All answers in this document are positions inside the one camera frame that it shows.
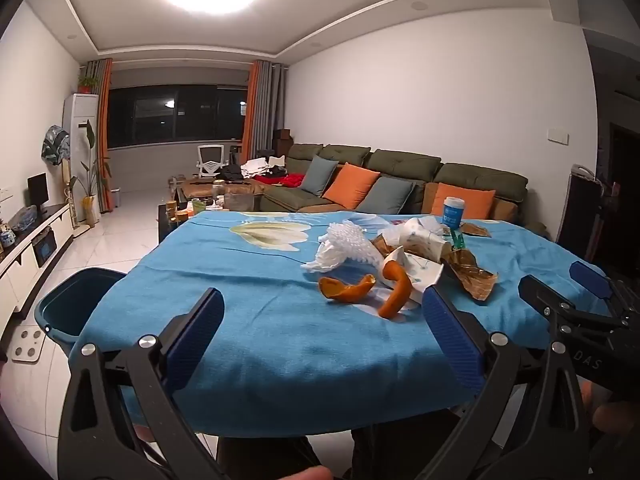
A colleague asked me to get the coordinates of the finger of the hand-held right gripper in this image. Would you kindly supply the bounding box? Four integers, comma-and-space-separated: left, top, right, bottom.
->
517, 275, 628, 333
570, 261, 640, 321

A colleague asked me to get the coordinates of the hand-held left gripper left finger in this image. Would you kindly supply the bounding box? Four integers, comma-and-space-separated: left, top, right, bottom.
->
57, 287, 226, 480

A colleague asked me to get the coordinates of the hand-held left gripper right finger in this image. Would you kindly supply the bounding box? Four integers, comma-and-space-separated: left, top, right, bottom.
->
421, 284, 598, 480

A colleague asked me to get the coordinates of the white paper sheet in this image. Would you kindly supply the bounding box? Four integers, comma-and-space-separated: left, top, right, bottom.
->
384, 252, 447, 306

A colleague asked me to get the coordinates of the long orange peel piece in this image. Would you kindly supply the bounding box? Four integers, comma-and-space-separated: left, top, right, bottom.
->
378, 260, 413, 320

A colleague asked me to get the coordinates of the white paper wrapper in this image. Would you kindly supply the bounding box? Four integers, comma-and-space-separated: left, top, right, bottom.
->
382, 217, 453, 263

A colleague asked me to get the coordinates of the small brown foil wrapper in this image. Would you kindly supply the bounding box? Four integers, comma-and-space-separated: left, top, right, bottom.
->
372, 235, 397, 262

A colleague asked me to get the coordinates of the short orange peel piece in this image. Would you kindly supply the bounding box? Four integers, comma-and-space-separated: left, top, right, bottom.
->
319, 274, 377, 306

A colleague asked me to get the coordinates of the teal plastic trash bin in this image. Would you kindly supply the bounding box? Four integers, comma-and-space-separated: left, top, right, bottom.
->
34, 267, 128, 361

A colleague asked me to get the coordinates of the person's right hand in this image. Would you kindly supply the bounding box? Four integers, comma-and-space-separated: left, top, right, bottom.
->
595, 401, 640, 433

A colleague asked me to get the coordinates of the dark folded board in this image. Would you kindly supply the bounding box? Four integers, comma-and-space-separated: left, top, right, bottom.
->
555, 164, 608, 261

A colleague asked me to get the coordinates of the blue floral blanket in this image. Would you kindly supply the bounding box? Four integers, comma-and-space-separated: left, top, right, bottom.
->
67, 209, 621, 438

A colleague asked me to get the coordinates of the orange cushion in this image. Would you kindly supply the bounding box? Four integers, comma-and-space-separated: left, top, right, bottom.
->
430, 183, 497, 221
322, 162, 382, 210

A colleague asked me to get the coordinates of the black coffee table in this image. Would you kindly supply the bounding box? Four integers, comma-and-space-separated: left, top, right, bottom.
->
157, 200, 201, 241

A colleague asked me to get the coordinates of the blue paper cup white lid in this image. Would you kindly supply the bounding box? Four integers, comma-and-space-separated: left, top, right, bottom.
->
441, 196, 466, 228

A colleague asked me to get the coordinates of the group of glass jars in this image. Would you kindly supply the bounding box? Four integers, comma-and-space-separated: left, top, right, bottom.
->
165, 195, 226, 221

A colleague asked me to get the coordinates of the grey-blue cushion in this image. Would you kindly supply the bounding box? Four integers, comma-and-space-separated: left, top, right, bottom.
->
356, 176, 417, 216
300, 155, 341, 197

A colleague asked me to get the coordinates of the white bathroom scale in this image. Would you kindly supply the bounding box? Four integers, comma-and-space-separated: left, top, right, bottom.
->
11, 329, 47, 363

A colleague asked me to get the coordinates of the white office chair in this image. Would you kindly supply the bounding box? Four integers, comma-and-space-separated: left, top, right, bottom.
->
196, 144, 224, 177

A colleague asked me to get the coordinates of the black appliance with blue screen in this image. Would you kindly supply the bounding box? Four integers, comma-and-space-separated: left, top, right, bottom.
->
32, 227, 58, 267

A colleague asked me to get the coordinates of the red clothes pile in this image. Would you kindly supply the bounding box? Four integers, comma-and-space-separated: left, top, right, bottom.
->
255, 172, 306, 188

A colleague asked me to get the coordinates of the white clothes pile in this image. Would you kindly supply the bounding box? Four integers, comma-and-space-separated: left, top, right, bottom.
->
241, 156, 287, 178

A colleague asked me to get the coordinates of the green and brown sofa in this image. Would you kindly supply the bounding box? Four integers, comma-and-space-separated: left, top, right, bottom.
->
175, 142, 530, 226

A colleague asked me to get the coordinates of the white tv cabinet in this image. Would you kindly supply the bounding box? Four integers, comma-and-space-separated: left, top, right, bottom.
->
0, 202, 76, 316

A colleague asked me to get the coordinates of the black monitor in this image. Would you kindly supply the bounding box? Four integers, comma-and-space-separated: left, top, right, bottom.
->
26, 172, 50, 213

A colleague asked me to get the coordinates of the dark window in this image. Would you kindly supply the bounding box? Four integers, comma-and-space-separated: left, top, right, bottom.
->
107, 84, 249, 150

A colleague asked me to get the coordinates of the tall leafy house plant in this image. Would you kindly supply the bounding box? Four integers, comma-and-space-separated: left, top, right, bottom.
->
69, 119, 112, 198

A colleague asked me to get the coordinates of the grey and orange curtain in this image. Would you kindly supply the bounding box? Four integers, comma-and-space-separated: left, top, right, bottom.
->
80, 58, 115, 215
241, 59, 288, 153

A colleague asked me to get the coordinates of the fan with patterned cover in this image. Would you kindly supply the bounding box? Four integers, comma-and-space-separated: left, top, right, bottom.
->
41, 124, 76, 206

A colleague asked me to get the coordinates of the white standing air conditioner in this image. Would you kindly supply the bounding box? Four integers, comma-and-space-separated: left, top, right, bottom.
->
62, 93, 99, 223

